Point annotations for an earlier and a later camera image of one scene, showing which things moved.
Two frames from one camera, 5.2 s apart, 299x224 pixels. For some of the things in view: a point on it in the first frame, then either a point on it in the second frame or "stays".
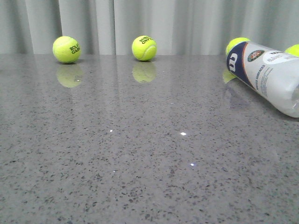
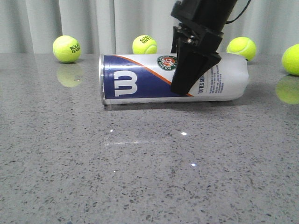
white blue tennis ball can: (273, 73) to (146, 78)
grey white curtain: (175, 27) stays
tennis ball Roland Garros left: (67, 49) stays
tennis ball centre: (144, 47) stays
